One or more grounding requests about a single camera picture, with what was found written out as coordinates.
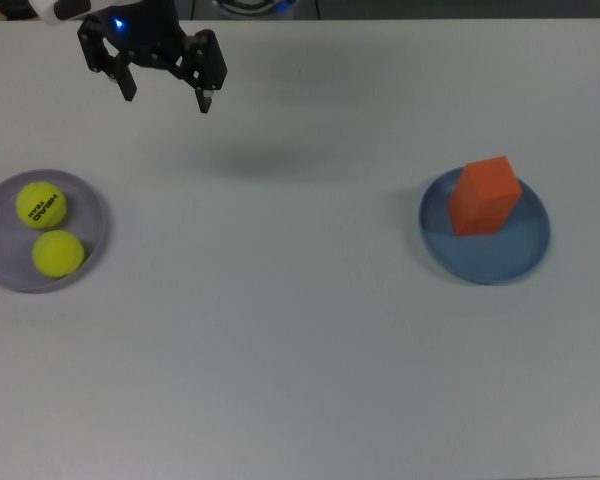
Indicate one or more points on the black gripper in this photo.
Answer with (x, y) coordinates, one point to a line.
(150, 47)

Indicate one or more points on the purple plate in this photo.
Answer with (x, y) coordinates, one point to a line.
(0, 250)

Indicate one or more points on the blue plate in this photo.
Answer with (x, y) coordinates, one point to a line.
(490, 260)

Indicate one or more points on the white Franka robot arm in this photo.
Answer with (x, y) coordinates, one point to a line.
(45, 10)

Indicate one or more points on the orange foam cube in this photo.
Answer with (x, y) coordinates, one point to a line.
(480, 225)
(492, 180)

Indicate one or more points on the yellow tennis ball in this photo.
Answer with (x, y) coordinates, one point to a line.
(58, 254)
(41, 205)

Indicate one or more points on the black round object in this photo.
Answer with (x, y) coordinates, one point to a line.
(12, 6)

